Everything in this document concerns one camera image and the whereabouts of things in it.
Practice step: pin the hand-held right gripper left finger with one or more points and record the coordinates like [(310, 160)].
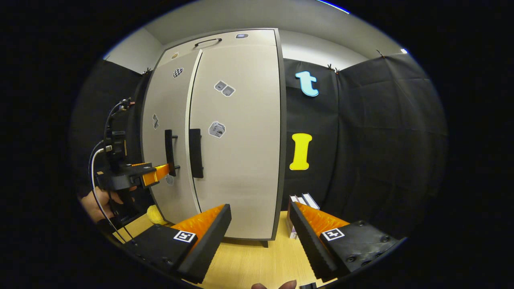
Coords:
[(209, 245)]

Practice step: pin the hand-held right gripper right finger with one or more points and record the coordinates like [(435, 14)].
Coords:
[(309, 245)]

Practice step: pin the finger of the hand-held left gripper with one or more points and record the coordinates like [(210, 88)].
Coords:
[(158, 173), (141, 163)]

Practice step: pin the white cabinet door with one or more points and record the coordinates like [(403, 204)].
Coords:
[(241, 180), (160, 100)]

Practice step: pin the white and grey cabinet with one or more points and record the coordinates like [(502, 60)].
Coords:
[(282, 160)]

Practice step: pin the white cabinet drawer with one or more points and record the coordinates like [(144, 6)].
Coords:
[(261, 38)]

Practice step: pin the yellow plush toy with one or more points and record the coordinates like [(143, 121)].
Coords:
[(156, 216)]

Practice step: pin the black cloth clip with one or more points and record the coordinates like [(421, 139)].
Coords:
[(332, 68), (147, 71), (380, 53)]

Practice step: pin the black backdrop cloth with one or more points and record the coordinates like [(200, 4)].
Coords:
[(381, 140)]

